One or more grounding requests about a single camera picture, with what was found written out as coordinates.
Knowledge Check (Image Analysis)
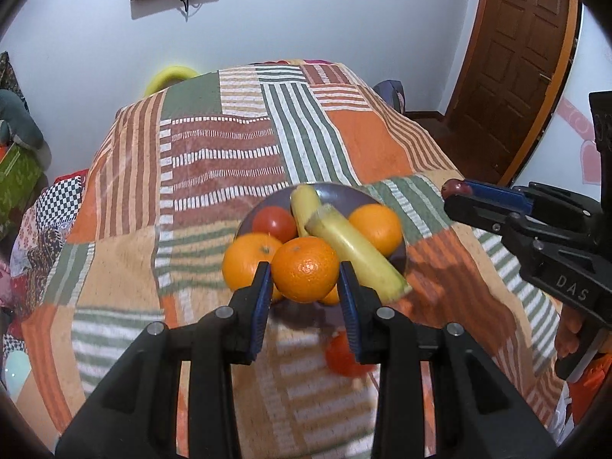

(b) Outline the red tomato on plate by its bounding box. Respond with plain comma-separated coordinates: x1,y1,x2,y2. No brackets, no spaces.
251,206,298,243

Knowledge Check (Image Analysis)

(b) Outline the yellow foam ring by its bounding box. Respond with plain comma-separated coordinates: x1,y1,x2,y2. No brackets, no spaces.
143,64,202,99

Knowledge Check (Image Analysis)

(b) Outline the small dark red grape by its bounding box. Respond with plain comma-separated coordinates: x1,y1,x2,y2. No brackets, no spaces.
441,178,473,200

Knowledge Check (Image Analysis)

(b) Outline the large orange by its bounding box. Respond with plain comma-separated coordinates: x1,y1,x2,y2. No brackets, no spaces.
271,236,339,304
348,203,404,257
222,232,282,291

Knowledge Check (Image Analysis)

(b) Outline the brown wooden door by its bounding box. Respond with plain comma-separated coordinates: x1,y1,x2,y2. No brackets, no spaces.
443,0,580,184

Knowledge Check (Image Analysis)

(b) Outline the small orange under banana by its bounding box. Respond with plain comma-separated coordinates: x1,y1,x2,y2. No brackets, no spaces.
319,286,340,307

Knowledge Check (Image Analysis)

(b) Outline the striped patchwork blanket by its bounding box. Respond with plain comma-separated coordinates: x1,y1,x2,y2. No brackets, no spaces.
16,61,562,446

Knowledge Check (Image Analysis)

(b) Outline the green patterned storage box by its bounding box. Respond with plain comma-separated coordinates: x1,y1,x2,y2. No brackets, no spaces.
0,144,42,238

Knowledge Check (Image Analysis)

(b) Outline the grey plush toy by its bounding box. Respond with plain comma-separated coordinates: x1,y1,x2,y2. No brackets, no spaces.
0,89,44,150

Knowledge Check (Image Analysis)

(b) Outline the long yellow banana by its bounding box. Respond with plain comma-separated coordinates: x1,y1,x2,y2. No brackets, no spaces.
305,204,413,304

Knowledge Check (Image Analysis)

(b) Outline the person's hand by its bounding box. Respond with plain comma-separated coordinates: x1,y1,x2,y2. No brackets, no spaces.
555,306,584,358

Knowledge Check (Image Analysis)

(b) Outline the short yellow banana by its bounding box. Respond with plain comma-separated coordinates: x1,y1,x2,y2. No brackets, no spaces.
290,184,322,237

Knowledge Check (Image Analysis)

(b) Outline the checkered quilt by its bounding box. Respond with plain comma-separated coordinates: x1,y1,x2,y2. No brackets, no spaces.
1,170,88,326

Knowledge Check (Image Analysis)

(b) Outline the red tomato on blanket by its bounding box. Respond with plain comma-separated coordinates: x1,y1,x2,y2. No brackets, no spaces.
325,329,378,378

